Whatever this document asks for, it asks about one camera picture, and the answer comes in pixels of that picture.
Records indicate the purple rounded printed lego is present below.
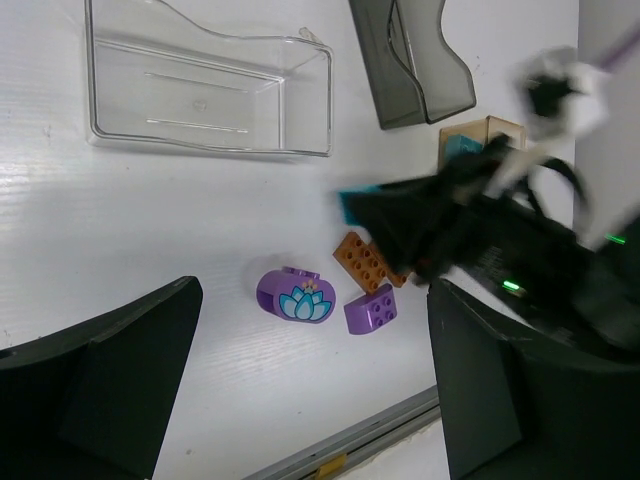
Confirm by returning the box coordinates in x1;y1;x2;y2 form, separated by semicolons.
256;266;336;324

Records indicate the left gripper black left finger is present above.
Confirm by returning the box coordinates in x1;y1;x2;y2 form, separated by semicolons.
1;276;203;479

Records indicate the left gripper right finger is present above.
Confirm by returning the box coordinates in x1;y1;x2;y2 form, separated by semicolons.
427;280;639;479

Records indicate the orange flat lego plate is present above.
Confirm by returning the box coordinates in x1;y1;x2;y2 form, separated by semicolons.
333;231;408;295

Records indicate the light purple curved lego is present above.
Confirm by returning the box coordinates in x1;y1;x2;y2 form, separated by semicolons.
344;283;398;335

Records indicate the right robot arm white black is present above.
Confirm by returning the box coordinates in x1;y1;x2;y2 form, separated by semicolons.
339;48;639;353

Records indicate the amber plastic container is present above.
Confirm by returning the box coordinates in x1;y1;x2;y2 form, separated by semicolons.
438;115;527;169

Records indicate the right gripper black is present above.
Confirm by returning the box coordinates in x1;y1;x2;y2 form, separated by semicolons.
350;134;639;350

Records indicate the dark grey plastic container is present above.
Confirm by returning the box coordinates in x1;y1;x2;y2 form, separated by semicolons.
349;0;477;130

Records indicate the long teal lego brick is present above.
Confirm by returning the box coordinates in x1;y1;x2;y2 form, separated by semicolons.
444;134;484;161

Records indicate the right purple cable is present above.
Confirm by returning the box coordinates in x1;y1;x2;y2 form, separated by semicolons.
597;24;640;71

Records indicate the aluminium rail front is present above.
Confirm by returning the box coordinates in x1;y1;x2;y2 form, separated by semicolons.
248;386;441;480

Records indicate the clear plastic container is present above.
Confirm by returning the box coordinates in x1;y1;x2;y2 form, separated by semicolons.
84;1;334;160

